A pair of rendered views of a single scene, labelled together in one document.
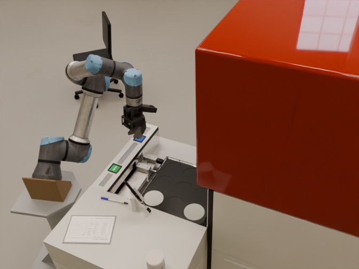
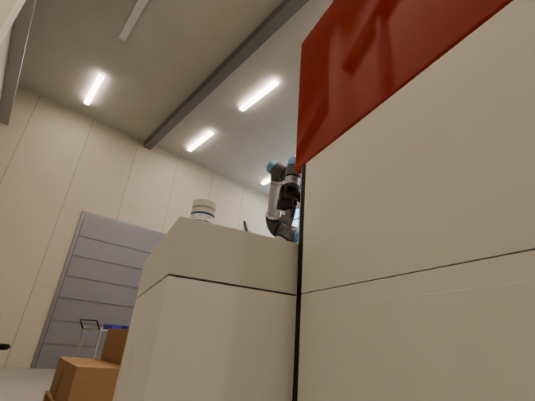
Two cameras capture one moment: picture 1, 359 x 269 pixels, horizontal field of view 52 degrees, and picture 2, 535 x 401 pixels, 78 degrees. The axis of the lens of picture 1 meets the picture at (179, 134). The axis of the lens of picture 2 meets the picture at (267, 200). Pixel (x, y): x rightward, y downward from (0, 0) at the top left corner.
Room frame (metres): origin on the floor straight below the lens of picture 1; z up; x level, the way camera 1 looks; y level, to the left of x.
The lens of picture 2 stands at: (0.17, -0.60, 0.68)
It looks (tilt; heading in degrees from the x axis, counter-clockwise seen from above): 24 degrees up; 38
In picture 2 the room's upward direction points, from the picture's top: 5 degrees clockwise
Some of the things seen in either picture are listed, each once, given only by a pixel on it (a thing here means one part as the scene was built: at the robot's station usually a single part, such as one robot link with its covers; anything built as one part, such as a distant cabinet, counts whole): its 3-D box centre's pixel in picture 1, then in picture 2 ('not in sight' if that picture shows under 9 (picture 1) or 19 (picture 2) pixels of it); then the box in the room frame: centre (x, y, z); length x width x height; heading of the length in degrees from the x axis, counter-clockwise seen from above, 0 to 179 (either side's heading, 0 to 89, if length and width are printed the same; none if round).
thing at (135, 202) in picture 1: (137, 200); not in sight; (1.07, 0.20, 1.03); 0.06 x 0.04 x 0.13; 63
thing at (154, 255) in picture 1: (155, 263); (202, 218); (0.77, 0.12, 1.01); 0.07 x 0.07 x 0.10
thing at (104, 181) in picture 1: (129, 162); not in sight; (1.47, 0.29, 0.89); 0.55 x 0.09 x 0.14; 153
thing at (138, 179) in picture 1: (137, 181); not in sight; (1.35, 0.24, 0.87); 0.36 x 0.08 x 0.03; 153
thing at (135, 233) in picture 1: (127, 243); (205, 274); (0.94, 0.26, 0.89); 0.62 x 0.35 x 0.14; 63
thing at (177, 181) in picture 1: (182, 189); not in sight; (1.24, 0.00, 0.90); 0.34 x 0.34 x 0.01; 63
